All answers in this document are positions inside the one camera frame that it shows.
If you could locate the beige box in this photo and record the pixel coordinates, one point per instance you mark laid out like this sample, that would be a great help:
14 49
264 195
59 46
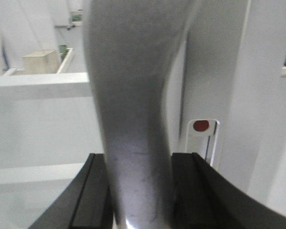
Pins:
41 62

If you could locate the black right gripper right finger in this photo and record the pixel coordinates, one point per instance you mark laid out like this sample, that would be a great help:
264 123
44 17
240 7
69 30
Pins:
206 200

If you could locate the white door lock latch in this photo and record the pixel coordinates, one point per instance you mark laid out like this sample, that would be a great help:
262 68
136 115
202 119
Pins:
201 138

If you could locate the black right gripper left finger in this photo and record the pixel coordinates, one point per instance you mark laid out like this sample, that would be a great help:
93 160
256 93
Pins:
84 204

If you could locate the grey metal door handle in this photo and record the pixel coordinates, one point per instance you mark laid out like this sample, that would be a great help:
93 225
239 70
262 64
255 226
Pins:
130 46

